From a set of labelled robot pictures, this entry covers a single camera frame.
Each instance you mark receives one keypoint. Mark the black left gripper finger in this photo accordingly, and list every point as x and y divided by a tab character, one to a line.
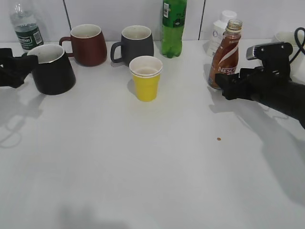
12	79
24	64

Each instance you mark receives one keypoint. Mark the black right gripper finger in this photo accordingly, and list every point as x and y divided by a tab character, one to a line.
227	81
236	91

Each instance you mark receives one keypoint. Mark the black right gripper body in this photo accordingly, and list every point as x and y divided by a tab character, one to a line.
270	84

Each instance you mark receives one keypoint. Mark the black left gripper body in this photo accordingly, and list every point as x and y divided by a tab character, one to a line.
5	60

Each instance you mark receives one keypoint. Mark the brown Nescafe coffee bottle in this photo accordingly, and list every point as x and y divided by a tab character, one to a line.
226	58

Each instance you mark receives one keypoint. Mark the black ceramic mug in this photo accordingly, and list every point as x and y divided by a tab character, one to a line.
54	74

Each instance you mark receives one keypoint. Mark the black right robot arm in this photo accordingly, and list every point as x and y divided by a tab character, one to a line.
297	109

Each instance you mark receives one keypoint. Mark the yellow paper cup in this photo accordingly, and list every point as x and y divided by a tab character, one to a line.
146	73

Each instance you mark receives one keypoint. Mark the Cestbon water bottle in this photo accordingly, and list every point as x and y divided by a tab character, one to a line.
23	19

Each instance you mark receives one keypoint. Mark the white ceramic mug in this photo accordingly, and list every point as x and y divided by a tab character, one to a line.
286	40

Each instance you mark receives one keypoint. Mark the white milk bottle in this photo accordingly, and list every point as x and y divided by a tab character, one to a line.
219	27

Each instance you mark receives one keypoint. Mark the red-brown ceramic mug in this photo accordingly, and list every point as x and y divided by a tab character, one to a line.
88	45

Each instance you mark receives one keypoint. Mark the green soda bottle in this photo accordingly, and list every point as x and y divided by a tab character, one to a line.
173	19

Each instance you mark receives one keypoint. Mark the grey ceramic mug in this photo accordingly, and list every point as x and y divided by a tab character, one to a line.
136	40

